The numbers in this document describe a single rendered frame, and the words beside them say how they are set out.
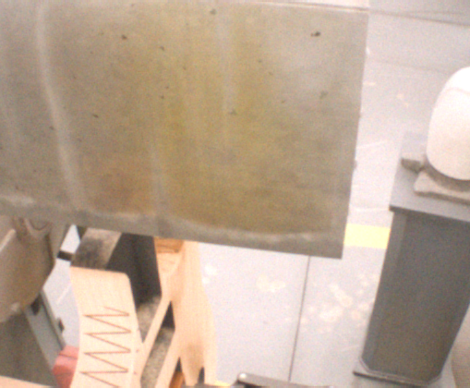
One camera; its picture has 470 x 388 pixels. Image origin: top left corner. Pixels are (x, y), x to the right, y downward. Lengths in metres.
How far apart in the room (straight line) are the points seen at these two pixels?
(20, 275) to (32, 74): 0.33
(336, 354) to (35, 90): 1.72
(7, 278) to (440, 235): 1.05
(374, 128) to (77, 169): 2.48
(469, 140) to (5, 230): 0.99
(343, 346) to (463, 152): 0.85
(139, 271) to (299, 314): 1.55
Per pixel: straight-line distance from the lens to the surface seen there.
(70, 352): 1.26
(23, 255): 0.60
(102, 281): 0.44
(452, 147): 1.34
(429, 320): 1.67
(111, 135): 0.31
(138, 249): 0.49
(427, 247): 1.47
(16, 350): 0.97
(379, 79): 3.10
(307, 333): 1.99
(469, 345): 2.06
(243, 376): 0.62
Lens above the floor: 1.63
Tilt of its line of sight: 43 degrees down
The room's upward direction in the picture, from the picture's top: 2 degrees counter-clockwise
